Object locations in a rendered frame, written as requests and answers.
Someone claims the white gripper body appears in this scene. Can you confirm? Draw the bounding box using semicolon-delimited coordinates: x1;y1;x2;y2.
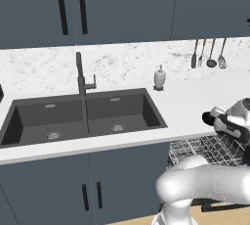
210;105;227;118

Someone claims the blue-grey base cupboard door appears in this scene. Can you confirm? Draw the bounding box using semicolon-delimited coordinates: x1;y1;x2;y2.
0;184;20;225
0;153;99;225
87;141;171;225

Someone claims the white soap dispenser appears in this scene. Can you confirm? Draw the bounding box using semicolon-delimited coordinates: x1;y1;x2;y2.
152;64;167;92

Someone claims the dark grey tap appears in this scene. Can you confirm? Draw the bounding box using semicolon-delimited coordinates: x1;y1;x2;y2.
75;51;98;98

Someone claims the dark grey double sink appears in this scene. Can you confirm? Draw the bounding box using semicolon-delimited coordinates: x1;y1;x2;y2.
0;87;169;150

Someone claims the wire dishwasher rack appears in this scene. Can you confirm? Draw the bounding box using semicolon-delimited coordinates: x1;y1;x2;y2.
167;132;250;172

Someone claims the wooden-handled black ladle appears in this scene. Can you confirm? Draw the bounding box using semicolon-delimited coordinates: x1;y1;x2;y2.
205;38;219;69

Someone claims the wooden-handled slotted turner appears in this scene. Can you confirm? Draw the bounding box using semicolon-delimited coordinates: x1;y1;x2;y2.
217;37;229;70

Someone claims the wooden-handled steel fork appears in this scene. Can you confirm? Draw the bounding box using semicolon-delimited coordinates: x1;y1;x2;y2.
197;38;208;68

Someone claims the wooden-handled steel spatula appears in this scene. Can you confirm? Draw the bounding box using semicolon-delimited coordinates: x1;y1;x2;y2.
190;38;200;69

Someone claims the blue-grey wall cupboard door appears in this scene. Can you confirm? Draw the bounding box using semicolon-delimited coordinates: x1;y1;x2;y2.
170;0;250;41
0;0;78;51
68;0;180;46

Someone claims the black base cupboard handle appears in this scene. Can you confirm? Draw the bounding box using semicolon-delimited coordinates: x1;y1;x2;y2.
81;183;91;212
96;181;104;210

